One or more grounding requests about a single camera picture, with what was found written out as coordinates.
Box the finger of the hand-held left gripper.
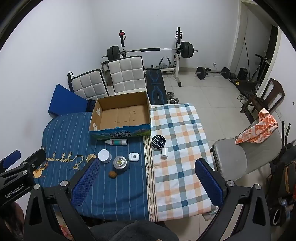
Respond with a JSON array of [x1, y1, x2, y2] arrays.
[[0, 150, 22, 169], [20, 149, 47, 177]]

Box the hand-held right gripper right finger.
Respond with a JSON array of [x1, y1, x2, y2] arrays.
[[195, 158, 271, 241]]

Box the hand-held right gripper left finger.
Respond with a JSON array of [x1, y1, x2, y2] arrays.
[[24, 158, 101, 241]]

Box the white spray bottle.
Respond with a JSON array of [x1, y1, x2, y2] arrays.
[[104, 139, 128, 146]]

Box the cardboard box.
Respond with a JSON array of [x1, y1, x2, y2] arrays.
[[89, 91, 152, 141]]

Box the person's left forearm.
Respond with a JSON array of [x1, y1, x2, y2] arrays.
[[0, 202, 25, 241]]

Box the white round jar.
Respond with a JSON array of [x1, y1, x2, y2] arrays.
[[98, 149, 112, 163]]

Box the grey padded chair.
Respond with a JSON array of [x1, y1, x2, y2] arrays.
[[211, 116, 284, 181]]

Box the blue striped blanket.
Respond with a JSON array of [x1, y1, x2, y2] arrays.
[[32, 111, 150, 221]]

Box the black tin with silver lid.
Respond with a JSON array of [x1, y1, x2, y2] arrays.
[[113, 156, 129, 172]]

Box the black round tin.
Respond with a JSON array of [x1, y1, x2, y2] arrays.
[[151, 134, 167, 150]]

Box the blue cushion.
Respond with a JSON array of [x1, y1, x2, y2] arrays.
[[48, 84, 89, 117]]

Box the orange patterned cloth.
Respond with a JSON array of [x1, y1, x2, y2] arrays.
[[235, 108, 279, 145]]

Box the person's dark grey clothing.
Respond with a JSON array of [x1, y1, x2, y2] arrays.
[[89, 220, 179, 241]]

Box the white padded chair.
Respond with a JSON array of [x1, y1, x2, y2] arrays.
[[70, 69, 110, 101], [107, 56, 147, 96]]

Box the black exercise machine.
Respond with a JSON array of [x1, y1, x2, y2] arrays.
[[230, 54, 270, 94]]

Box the short barbell with black plates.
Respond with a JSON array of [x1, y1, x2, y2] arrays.
[[194, 66, 232, 81]]

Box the black weight bench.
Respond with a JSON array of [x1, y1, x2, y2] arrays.
[[145, 66, 168, 105]]

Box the dark wooden chair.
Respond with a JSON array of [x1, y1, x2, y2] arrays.
[[240, 78, 285, 124]]

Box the white barbell rack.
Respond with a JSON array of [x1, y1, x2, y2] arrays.
[[119, 27, 184, 88]]

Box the long barbell with black plates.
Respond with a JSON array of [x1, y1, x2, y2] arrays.
[[101, 42, 198, 61]]

